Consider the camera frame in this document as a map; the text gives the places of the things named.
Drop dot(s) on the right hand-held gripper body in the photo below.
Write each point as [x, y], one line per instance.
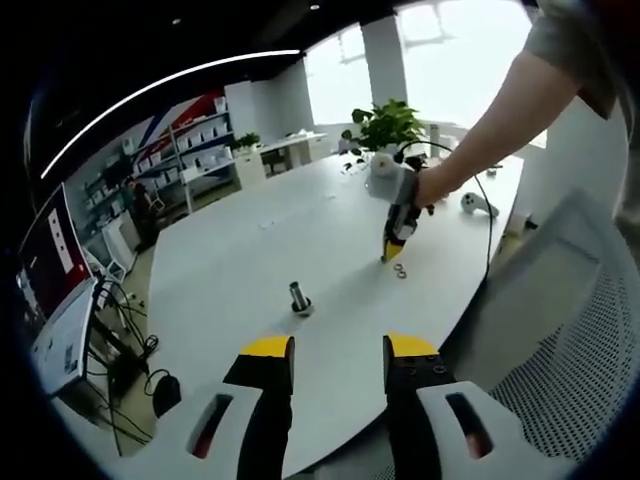
[390, 180]

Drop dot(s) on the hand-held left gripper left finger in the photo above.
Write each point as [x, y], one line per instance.
[220, 400]

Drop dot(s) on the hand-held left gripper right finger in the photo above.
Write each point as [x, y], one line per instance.
[430, 400]

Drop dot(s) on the black rubber washer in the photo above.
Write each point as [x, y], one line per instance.
[311, 306]

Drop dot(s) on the thick threaded stud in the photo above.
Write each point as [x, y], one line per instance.
[298, 295]

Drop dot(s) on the person's right hand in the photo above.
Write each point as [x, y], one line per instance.
[432, 192]

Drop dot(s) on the large green potted plant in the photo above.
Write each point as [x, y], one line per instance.
[390, 122]

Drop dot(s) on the white bottle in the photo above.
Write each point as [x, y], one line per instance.
[435, 137]

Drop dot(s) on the white handheld controller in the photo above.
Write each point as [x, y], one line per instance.
[472, 204]

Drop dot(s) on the narrow window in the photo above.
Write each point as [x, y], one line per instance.
[340, 75]

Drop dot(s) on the small white box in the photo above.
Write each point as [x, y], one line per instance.
[520, 222]

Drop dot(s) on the black laptop stand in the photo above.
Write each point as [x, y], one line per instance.
[115, 345]

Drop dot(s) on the wide window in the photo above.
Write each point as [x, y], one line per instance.
[450, 65]

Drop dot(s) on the white desk cabinet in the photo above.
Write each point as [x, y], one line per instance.
[250, 167]

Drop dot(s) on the small green potted plant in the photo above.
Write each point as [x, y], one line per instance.
[248, 141]

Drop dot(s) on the grey mesh office chair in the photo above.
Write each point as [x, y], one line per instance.
[565, 310]

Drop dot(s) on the white rolling cabinet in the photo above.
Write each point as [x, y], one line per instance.
[120, 247]

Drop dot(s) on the shelving with white boxes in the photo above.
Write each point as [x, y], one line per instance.
[200, 137]

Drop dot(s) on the white laptop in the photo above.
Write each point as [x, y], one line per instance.
[55, 250]

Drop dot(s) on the person's grey shirt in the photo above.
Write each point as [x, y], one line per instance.
[575, 40]

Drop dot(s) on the curved ceiling light strip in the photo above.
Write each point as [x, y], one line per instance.
[165, 80]

